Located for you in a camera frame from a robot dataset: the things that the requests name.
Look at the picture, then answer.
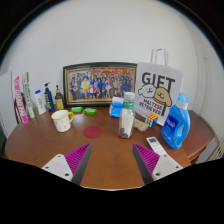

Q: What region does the flat round red coaster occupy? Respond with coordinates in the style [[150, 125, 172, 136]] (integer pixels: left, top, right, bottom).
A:
[[83, 125, 102, 139]]

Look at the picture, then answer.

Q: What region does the dark amber pump bottle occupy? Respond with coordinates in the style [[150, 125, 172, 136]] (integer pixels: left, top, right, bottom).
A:
[[54, 84, 65, 111]]

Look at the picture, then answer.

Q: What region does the white remote control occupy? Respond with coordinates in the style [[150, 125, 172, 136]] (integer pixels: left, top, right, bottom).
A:
[[145, 136, 167, 156]]

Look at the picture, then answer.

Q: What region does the pink and white long box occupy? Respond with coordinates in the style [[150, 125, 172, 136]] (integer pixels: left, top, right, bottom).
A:
[[12, 75, 30, 125]]

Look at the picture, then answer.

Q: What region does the white yellow-rimmed mug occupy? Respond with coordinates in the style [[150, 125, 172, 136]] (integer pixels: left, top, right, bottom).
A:
[[50, 109, 75, 133]]

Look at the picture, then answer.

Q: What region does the white blue-capped bottle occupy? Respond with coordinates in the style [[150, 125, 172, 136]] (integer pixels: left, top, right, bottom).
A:
[[34, 89, 47, 116]]

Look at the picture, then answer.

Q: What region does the blue detergent bottle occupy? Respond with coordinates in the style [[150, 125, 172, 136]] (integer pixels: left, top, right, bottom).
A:
[[160, 92, 192, 150]]

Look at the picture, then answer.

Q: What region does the blue tissue pack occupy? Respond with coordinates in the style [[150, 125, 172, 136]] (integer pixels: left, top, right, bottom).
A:
[[109, 96, 125, 118]]

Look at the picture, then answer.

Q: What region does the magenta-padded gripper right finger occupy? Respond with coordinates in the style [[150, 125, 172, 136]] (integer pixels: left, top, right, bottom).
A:
[[132, 143, 184, 186]]

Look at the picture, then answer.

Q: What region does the framed group picture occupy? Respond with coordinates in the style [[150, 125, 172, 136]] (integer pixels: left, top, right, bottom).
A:
[[62, 61, 138, 108]]

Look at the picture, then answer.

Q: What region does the white dog-print paper bag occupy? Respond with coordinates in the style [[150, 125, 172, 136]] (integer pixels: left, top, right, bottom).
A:
[[134, 47, 184, 127]]

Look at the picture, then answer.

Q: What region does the white radiator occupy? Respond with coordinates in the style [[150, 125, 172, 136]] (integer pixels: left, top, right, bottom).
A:
[[208, 135, 224, 162]]

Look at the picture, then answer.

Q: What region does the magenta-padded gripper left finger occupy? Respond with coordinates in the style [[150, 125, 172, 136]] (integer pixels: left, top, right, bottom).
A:
[[41, 143, 93, 186]]

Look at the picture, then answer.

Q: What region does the clear green-labelled drink bottle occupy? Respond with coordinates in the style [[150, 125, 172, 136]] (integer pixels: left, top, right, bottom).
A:
[[118, 91, 137, 139]]

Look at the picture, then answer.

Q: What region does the dark blue pump bottle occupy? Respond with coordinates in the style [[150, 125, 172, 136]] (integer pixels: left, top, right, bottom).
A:
[[43, 81, 56, 113]]

